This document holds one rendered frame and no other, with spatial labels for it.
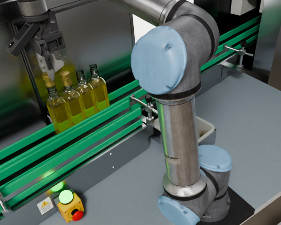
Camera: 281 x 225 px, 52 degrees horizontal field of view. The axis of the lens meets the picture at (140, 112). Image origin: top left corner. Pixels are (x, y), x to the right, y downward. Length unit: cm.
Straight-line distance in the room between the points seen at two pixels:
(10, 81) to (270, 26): 127
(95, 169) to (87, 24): 55
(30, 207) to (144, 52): 68
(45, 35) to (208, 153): 60
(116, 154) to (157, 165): 18
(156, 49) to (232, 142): 84
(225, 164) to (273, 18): 100
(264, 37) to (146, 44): 124
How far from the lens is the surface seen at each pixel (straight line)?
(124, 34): 129
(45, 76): 99
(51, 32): 95
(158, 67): 54
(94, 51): 122
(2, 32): 107
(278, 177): 121
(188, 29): 58
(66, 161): 102
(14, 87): 114
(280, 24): 167
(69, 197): 102
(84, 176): 109
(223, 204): 98
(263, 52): 175
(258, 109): 151
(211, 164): 84
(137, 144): 118
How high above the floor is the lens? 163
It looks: 37 degrees down
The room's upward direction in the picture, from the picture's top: 6 degrees counter-clockwise
